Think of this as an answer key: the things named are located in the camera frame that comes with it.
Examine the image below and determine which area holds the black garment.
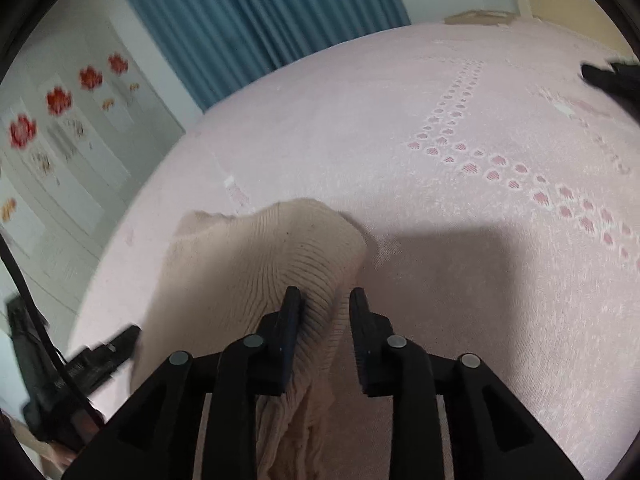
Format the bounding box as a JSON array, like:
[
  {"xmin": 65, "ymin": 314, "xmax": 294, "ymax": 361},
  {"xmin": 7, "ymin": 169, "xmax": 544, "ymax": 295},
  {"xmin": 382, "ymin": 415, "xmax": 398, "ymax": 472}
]
[{"xmin": 580, "ymin": 60, "xmax": 640, "ymax": 126}]

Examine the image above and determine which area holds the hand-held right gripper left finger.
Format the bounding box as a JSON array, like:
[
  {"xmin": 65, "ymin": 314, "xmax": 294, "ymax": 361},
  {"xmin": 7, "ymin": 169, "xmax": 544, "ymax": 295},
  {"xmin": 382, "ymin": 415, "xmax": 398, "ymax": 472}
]
[{"xmin": 62, "ymin": 286, "xmax": 305, "ymax": 480}]

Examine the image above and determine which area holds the red flower sticker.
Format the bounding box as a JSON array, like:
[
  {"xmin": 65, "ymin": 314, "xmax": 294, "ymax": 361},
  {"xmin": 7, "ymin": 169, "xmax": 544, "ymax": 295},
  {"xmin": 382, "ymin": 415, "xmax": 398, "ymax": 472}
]
[
  {"xmin": 46, "ymin": 87, "xmax": 74, "ymax": 117},
  {"xmin": 78, "ymin": 66, "xmax": 104, "ymax": 92}
]

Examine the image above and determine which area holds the blue curtain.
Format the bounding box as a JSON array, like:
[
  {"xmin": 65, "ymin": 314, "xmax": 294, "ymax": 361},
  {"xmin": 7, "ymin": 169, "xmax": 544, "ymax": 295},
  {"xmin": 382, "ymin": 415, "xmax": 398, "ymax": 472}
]
[{"xmin": 107, "ymin": 0, "xmax": 413, "ymax": 111}]

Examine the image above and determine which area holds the beige wooden cabinet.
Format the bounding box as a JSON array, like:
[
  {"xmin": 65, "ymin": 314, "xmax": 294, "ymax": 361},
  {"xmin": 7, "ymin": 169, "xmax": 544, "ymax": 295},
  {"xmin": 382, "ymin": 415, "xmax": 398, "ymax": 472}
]
[{"xmin": 510, "ymin": 0, "xmax": 626, "ymax": 56}]

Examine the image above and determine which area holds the beige knitted sweater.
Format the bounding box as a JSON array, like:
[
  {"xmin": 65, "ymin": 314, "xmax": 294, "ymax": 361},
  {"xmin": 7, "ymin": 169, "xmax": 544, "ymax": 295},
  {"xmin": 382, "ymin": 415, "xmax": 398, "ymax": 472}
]
[{"xmin": 132, "ymin": 199, "xmax": 368, "ymax": 480}]

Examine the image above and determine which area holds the pink paw-print bedspread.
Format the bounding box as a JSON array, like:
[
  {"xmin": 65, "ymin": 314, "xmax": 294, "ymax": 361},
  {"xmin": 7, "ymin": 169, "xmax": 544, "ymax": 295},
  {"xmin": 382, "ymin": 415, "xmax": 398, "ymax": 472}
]
[{"xmin": 65, "ymin": 20, "xmax": 640, "ymax": 480}]

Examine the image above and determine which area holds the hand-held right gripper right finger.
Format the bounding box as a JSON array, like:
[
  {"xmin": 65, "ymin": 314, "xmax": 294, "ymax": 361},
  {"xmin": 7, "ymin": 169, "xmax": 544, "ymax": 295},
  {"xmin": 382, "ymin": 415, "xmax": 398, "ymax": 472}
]
[{"xmin": 349, "ymin": 287, "xmax": 583, "ymax": 480}]

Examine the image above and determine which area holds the cardboard box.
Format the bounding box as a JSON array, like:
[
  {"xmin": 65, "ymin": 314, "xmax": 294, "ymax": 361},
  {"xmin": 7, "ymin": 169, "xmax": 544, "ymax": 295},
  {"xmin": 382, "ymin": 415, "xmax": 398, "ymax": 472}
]
[{"xmin": 445, "ymin": 10, "xmax": 518, "ymax": 27}]

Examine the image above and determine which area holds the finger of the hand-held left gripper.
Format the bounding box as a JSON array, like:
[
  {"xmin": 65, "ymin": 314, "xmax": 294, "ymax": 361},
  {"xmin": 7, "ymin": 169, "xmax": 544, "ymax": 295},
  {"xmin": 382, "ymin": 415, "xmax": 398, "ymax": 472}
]
[{"xmin": 102, "ymin": 325, "xmax": 142, "ymax": 361}]

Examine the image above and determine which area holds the white wardrobe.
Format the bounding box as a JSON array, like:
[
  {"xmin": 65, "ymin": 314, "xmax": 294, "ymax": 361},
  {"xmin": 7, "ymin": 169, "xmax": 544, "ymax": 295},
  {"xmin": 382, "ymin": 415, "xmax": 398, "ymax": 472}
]
[{"xmin": 0, "ymin": 0, "xmax": 201, "ymax": 411}]

